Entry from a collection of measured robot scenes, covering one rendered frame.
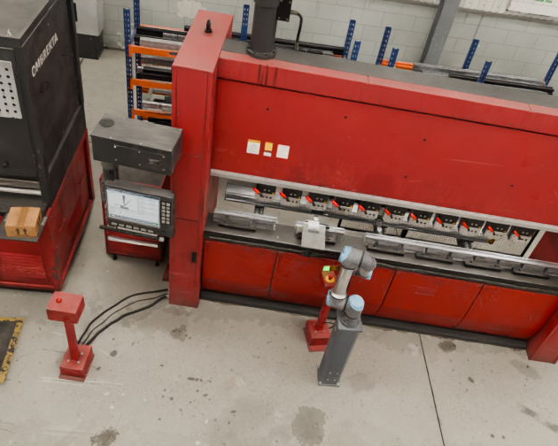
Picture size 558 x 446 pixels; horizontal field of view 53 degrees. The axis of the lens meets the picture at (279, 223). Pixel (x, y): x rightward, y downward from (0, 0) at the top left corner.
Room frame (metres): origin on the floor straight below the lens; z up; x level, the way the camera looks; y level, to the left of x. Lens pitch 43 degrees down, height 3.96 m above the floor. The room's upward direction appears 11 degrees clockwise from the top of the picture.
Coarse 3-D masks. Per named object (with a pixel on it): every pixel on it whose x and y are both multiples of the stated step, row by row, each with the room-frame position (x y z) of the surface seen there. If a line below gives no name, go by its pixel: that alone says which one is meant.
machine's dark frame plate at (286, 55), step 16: (224, 48) 3.32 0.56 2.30; (240, 48) 3.36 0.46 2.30; (304, 64) 3.32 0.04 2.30; (320, 64) 3.36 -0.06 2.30; (336, 64) 3.40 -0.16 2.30; (352, 64) 3.45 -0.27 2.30; (368, 64) 3.50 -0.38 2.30; (400, 80) 3.36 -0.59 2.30; (416, 80) 3.40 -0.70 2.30; (432, 80) 3.45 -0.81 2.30; (448, 80) 3.49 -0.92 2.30; (464, 80) 3.54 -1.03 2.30; (496, 96) 3.39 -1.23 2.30; (512, 96) 3.44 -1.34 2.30; (528, 96) 3.48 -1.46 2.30; (544, 96) 3.53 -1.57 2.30
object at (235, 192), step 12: (228, 192) 3.48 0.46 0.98; (240, 192) 3.50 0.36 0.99; (252, 192) 3.53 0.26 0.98; (276, 192) 3.59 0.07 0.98; (264, 204) 3.49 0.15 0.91; (276, 204) 3.49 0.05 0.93; (300, 204) 3.51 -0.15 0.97; (324, 216) 3.51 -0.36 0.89; (336, 216) 3.52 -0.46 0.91; (348, 216) 3.52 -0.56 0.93; (432, 216) 3.68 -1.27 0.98; (408, 228) 3.55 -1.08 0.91; (420, 228) 3.56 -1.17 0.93; (432, 228) 3.56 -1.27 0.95; (456, 228) 3.58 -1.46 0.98; (480, 240) 3.58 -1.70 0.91; (492, 240) 3.58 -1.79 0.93
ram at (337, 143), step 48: (240, 96) 3.21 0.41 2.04; (288, 96) 3.23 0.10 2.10; (240, 144) 3.21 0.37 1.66; (288, 144) 3.23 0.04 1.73; (336, 144) 3.25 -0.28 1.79; (384, 144) 3.26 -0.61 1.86; (432, 144) 3.28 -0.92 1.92; (480, 144) 3.29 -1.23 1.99; (528, 144) 3.31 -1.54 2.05; (384, 192) 3.27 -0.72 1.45; (432, 192) 3.29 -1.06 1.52; (480, 192) 3.30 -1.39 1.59; (528, 192) 3.32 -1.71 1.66
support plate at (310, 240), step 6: (306, 228) 3.20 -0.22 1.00; (324, 228) 3.24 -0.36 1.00; (306, 234) 3.14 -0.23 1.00; (312, 234) 3.16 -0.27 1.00; (318, 234) 3.17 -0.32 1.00; (306, 240) 3.08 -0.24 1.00; (312, 240) 3.09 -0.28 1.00; (318, 240) 3.10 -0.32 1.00; (324, 240) 3.11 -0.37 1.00; (306, 246) 3.01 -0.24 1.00; (312, 246) 3.02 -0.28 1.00; (318, 246) 3.03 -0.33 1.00; (324, 246) 3.05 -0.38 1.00
